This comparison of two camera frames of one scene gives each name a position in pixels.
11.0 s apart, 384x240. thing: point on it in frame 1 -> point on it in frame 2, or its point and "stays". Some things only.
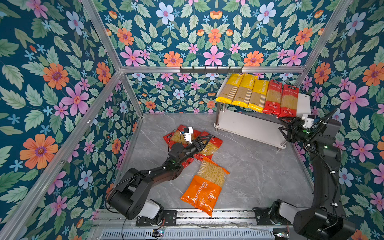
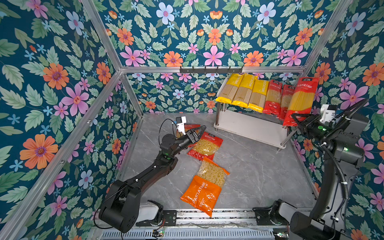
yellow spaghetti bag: x=242 y=96 stays
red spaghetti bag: x=186 y=163 -> x=301 y=99
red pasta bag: x=210 y=148 stays
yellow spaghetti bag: x=257 y=98 stays
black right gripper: x=291 y=134 -> x=309 y=122
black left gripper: x=197 y=144 -> x=190 y=134
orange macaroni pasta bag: x=204 y=188 stays
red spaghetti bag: x=288 y=106 stays
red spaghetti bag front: x=272 y=102 stays
